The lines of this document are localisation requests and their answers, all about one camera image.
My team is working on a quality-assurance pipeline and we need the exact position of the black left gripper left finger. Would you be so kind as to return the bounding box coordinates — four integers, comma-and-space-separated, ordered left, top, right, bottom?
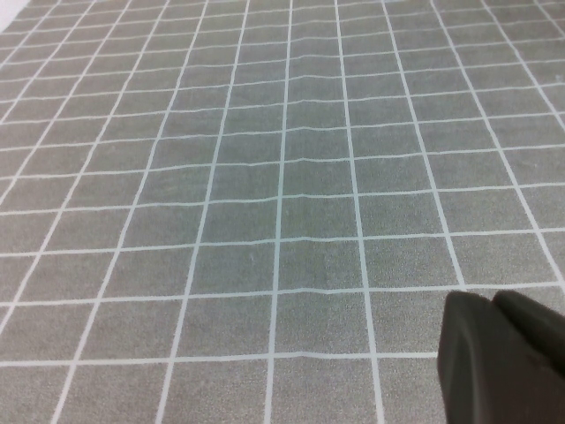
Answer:
434, 291, 565, 424

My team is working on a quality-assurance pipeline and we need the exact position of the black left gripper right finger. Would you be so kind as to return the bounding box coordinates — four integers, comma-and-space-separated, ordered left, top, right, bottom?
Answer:
491, 290, 565, 382

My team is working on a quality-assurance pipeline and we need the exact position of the grey white-grid tablecloth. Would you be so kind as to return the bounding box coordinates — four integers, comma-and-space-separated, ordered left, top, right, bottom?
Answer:
0, 0, 565, 424

